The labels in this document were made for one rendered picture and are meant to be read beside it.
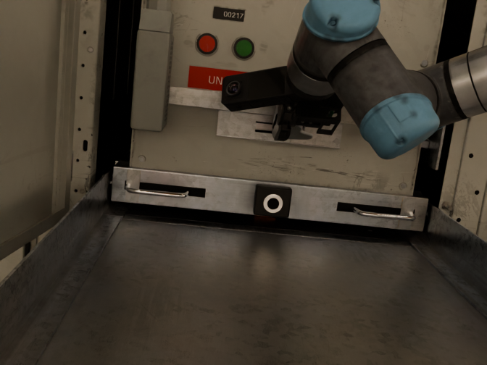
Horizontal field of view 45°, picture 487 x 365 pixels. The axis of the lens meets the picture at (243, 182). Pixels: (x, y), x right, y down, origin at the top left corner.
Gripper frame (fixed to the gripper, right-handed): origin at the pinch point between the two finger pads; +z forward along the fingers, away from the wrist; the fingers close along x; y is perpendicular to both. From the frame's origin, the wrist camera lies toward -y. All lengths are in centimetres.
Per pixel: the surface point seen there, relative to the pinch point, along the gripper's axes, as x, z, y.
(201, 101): 3.6, -0.3, -12.1
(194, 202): -9.9, 10.8, -11.5
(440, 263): -18.4, 1.3, 27.2
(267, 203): -9.9, 7.6, 0.4
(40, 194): -13.1, 4.2, -35.0
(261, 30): 16.0, -3.0, -3.5
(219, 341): -34.3, -24.9, -7.4
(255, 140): 0.6, 6.0, -2.4
